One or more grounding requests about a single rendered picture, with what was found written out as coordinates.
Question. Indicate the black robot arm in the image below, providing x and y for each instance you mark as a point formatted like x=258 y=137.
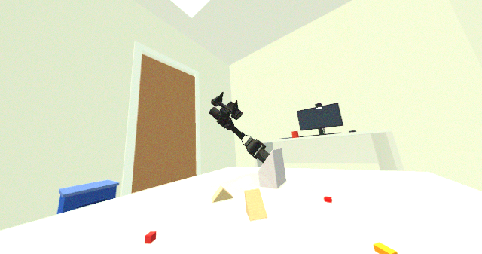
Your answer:
x=252 y=145

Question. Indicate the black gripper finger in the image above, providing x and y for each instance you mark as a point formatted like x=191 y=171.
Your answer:
x=235 y=110
x=217 y=100

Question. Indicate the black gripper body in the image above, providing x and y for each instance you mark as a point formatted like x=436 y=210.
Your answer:
x=225 y=111

